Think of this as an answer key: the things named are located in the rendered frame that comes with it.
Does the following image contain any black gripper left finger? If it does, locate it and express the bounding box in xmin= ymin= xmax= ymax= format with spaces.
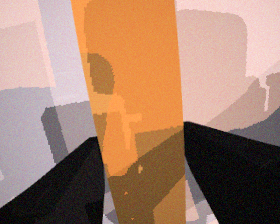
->
xmin=0 ymin=137 xmax=105 ymax=224

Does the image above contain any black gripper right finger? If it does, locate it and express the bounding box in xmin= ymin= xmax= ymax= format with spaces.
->
xmin=182 ymin=121 xmax=280 ymax=224

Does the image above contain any orange bar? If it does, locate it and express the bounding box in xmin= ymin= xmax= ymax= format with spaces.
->
xmin=70 ymin=0 xmax=186 ymax=224

